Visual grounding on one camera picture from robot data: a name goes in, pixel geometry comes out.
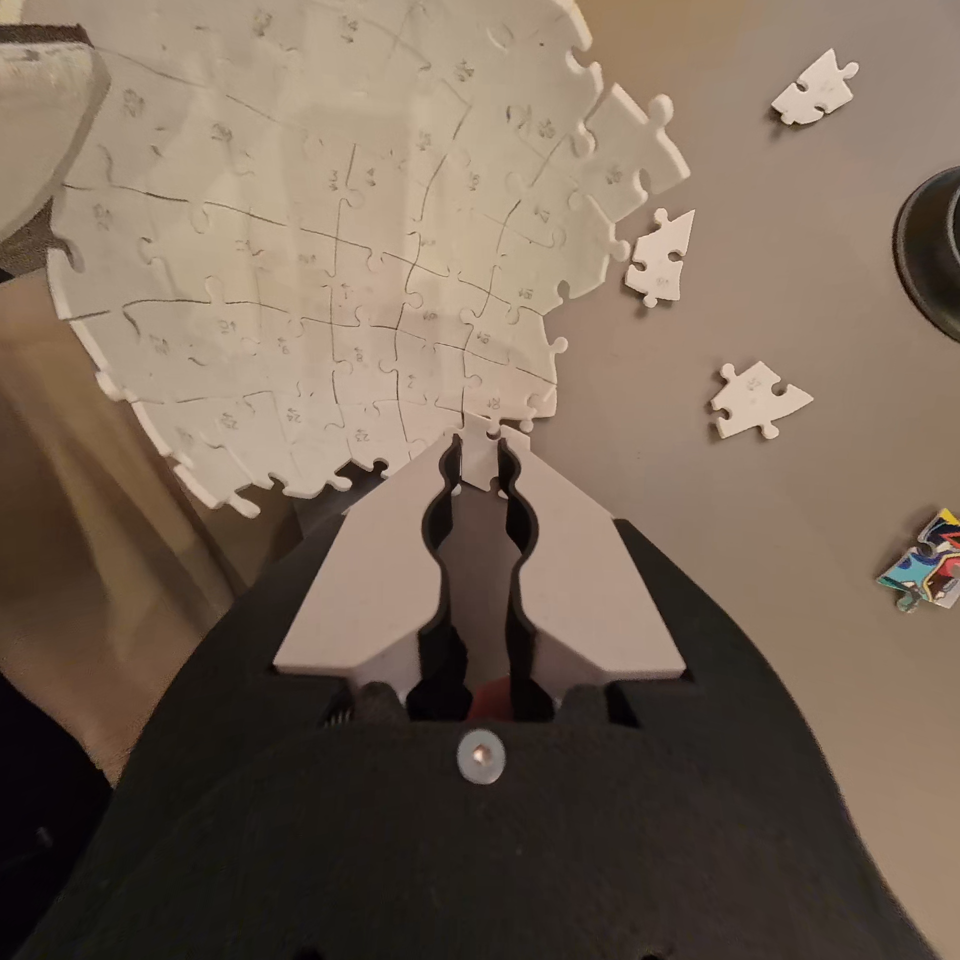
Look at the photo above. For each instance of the black round ball stand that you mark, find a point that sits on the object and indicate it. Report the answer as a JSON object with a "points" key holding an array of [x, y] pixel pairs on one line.
{"points": [[934, 255]]}

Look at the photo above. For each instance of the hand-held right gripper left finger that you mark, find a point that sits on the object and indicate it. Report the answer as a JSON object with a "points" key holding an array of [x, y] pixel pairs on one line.
{"points": [[360, 585]]}

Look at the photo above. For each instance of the partly built puzzle ball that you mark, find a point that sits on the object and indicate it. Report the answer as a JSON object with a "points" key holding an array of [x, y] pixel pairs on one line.
{"points": [[300, 225]]}

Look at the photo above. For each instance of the joined white puzzle pieces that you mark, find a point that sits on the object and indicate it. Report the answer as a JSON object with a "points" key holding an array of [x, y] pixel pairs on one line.
{"points": [[660, 259]]}

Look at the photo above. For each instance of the white loose puzzle piece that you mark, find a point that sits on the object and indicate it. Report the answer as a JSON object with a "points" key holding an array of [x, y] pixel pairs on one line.
{"points": [[814, 86]]}

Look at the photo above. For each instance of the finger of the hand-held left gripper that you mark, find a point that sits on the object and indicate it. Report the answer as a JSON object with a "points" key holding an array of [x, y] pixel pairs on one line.
{"points": [[37, 112]]}

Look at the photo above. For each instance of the colourful puzzle piece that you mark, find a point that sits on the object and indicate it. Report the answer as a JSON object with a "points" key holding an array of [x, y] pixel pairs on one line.
{"points": [[922, 562]]}

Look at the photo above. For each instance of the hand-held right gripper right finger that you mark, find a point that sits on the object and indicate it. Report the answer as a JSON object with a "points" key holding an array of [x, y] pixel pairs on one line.
{"points": [[600, 592]]}

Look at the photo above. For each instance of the white puzzle piece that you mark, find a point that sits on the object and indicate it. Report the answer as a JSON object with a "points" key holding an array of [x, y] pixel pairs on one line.
{"points": [[814, 86], [476, 457], [757, 401]]}

